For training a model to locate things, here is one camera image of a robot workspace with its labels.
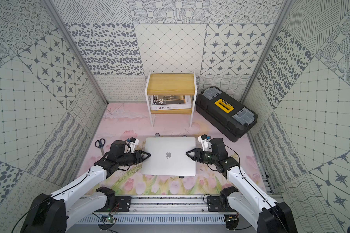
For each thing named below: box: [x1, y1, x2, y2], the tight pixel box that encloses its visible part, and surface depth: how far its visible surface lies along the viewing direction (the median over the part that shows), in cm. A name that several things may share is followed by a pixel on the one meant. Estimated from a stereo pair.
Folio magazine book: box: [150, 95, 193, 111], surface depth 97 cm
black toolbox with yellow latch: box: [195, 86, 259, 143], surface depth 95 cm
